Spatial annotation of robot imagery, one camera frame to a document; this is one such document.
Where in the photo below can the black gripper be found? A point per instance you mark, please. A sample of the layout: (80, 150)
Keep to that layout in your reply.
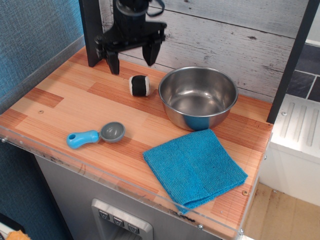
(130, 32)

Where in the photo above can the plush sushi roll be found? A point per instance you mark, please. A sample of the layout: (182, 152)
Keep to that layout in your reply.
(139, 86)

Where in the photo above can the blue microfiber cloth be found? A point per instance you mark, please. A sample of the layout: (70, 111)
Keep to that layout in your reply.
(194, 169)

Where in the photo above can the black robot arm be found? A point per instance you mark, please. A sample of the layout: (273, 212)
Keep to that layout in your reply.
(136, 7)

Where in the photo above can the silver metal bowl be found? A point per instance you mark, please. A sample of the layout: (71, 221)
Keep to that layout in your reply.
(197, 98)

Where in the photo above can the blue grey toy scoop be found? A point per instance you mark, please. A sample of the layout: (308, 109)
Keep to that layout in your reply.
(111, 132)

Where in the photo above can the clear acrylic edge guard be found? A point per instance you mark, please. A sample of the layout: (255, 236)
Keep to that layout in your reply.
(224, 231)

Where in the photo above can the grey toy kitchen cabinet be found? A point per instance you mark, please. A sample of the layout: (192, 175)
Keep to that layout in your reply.
(73, 192)

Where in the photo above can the silver dispenser button panel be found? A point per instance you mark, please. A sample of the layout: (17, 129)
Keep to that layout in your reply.
(115, 224)

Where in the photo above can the white ribbed side unit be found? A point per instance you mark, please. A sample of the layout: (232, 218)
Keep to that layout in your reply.
(292, 160)

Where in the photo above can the dark left shelf post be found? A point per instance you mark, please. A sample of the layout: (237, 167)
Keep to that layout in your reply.
(92, 27)

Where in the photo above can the dark shelf post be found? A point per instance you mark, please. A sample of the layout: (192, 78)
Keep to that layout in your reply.
(92, 27)
(302, 34)

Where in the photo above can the dark right shelf post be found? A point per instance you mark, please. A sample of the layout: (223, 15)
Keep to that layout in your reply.
(302, 34)

